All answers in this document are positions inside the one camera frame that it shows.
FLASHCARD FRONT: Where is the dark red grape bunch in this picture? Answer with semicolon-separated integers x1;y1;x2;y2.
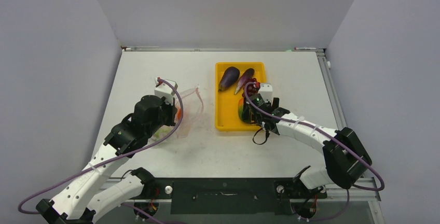
242;78;260;97

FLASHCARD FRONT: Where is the green orange mango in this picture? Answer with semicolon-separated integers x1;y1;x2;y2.
238;98;253;124

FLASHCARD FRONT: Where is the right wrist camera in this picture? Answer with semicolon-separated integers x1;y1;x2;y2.
253;82;273;104

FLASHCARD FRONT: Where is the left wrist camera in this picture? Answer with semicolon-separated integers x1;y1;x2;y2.
154;77;178;105

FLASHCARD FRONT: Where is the yellow plastic tray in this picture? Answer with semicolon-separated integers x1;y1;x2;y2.
214;62;266;132

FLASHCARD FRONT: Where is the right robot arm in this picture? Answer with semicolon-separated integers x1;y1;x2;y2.
244;94;372;197

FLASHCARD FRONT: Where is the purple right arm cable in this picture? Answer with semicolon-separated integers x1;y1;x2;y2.
243;81;386;222

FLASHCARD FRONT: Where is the orange pumpkin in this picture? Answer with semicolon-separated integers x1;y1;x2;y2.
176;108;182;121

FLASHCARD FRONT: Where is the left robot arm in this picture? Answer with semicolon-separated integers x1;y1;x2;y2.
36;92;177;223

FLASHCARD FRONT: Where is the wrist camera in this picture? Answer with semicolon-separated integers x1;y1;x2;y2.
154;77;178;105
253;82;273;104

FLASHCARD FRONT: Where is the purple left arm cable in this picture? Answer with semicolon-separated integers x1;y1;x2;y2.
18;78;185;215

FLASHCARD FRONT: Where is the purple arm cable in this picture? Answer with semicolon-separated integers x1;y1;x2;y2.
243;81;386;222
18;78;185;215

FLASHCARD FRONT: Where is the dark purple round eggplant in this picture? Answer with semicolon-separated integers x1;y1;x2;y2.
218;66;240;92

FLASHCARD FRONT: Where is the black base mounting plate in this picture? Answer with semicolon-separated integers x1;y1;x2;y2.
134;177;327;215

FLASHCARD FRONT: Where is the slim purple eggplant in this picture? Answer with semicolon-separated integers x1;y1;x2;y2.
234;68;255;94

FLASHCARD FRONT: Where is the clear zip top bag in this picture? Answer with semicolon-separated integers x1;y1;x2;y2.
162;85;204;143

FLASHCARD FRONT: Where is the marker pen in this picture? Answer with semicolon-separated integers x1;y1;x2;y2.
294;47;317;51

